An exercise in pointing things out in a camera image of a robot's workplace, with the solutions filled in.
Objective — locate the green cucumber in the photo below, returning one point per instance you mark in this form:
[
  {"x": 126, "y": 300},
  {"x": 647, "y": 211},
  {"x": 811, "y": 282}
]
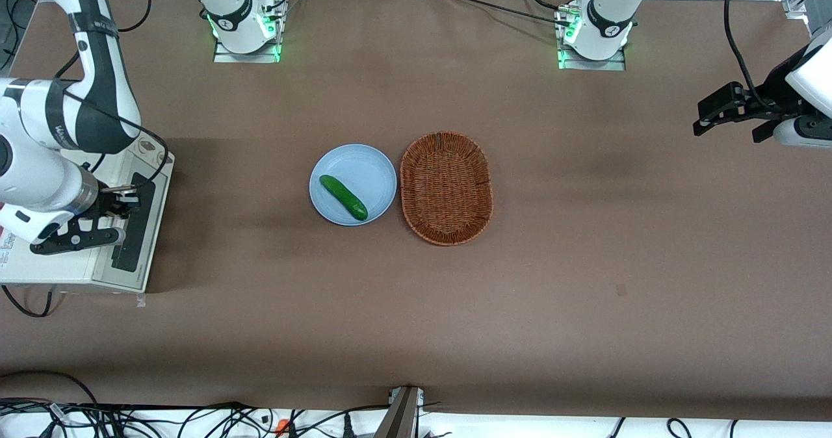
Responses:
[{"x": 343, "y": 197}]

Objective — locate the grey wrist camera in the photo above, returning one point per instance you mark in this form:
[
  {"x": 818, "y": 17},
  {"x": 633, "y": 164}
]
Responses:
[
  {"x": 806, "y": 132},
  {"x": 39, "y": 227}
]

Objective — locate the cream toaster oven body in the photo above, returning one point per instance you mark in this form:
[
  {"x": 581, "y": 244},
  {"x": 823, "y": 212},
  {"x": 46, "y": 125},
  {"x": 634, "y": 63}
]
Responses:
[{"x": 58, "y": 269}]

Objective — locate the light blue plate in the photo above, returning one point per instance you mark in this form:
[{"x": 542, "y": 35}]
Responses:
[{"x": 367, "y": 171}]

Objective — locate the orange plug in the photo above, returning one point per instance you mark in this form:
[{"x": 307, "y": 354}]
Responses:
[{"x": 282, "y": 427}]

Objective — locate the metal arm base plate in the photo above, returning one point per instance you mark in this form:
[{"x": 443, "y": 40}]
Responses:
[
  {"x": 260, "y": 58},
  {"x": 611, "y": 65}
]

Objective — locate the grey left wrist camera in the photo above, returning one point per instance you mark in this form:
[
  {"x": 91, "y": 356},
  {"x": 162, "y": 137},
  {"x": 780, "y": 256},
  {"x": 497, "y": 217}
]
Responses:
[{"x": 806, "y": 132}]

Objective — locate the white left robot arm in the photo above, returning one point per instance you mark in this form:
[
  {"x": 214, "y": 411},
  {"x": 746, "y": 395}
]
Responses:
[{"x": 608, "y": 15}]

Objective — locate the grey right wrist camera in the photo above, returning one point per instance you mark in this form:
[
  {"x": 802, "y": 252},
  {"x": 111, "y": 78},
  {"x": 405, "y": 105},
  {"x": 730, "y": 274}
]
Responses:
[{"x": 39, "y": 227}]

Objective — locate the brown wicker basket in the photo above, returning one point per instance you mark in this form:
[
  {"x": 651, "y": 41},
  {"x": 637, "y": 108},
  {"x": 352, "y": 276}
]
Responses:
[{"x": 446, "y": 188}]

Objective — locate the oven door with glass window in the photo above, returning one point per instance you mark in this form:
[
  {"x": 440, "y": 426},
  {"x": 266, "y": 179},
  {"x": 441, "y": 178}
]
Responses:
[{"x": 140, "y": 246}]

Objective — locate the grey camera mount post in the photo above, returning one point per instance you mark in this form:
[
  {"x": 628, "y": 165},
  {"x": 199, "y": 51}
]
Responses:
[{"x": 400, "y": 418}]

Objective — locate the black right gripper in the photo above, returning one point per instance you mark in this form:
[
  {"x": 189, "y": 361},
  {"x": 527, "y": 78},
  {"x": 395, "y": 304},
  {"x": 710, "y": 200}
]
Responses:
[{"x": 116, "y": 201}]

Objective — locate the round oven knob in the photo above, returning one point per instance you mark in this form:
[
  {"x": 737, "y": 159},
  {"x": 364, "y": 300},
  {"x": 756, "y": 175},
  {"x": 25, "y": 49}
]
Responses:
[
  {"x": 162, "y": 161},
  {"x": 148, "y": 146}
]

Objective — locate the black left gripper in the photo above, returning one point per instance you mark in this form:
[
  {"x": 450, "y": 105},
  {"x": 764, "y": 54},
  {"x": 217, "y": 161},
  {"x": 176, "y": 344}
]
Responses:
[{"x": 775, "y": 91}]

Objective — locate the white printed oven label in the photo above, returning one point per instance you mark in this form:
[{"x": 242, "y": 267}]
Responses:
[{"x": 8, "y": 249}]

